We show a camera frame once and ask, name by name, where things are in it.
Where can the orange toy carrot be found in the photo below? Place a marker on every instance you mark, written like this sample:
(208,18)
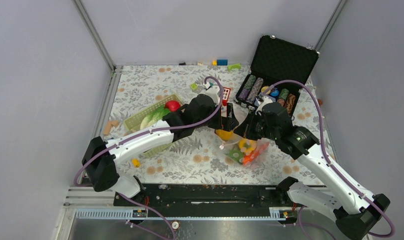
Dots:
(242,159)

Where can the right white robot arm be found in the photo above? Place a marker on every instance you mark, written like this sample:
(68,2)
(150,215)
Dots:
(353,208)

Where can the red white window block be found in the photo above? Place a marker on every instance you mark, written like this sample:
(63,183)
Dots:
(225,95)

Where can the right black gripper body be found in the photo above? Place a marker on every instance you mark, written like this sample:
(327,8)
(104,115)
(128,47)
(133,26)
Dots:
(271,132)

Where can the green arch block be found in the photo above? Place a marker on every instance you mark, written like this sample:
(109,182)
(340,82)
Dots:
(236,66)

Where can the pale green toy cabbage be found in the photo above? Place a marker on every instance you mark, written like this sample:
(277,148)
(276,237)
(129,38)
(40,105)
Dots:
(154,116)

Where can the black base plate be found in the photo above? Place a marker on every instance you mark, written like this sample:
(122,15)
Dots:
(214,200)

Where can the floral table mat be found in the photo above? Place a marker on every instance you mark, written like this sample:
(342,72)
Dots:
(194,159)

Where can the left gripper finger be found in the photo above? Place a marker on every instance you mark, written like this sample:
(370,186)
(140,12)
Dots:
(228,124)
(230,112)

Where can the red toy apple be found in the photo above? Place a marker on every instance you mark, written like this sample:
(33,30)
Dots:
(172,105)

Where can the pale green plastic basket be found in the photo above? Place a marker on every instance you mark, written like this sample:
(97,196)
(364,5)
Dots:
(133,123)

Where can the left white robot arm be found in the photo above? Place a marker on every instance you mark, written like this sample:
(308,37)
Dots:
(103,157)

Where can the tan wooden block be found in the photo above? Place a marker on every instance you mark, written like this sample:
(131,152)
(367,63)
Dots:
(109,126)

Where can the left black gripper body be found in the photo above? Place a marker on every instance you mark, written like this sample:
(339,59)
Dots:
(215,123)

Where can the black poker chip case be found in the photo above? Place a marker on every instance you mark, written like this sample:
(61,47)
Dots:
(276,60)

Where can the small green toy block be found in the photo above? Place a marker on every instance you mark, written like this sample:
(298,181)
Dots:
(194,87)

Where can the blue yellow brick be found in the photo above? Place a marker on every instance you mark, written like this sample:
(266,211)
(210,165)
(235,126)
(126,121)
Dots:
(220,62)

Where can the clear pink dotted zip bag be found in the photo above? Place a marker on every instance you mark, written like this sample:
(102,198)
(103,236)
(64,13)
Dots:
(226,145)

